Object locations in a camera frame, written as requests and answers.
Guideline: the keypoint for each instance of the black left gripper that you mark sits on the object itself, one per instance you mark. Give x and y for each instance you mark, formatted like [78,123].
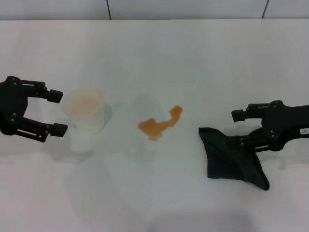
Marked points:
[12,104]

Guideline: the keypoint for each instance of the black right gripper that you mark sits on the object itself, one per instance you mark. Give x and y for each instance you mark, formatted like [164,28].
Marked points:
[287,123]

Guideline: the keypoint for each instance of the translucent white plastic cup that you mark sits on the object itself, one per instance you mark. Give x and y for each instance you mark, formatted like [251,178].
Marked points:
[84,104]

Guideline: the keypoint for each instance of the dark blue rag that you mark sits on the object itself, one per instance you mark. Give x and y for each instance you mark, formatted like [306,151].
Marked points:
[224,159]

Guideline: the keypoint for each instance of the brown water stain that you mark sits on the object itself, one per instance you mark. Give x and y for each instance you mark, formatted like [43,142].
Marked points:
[152,126]

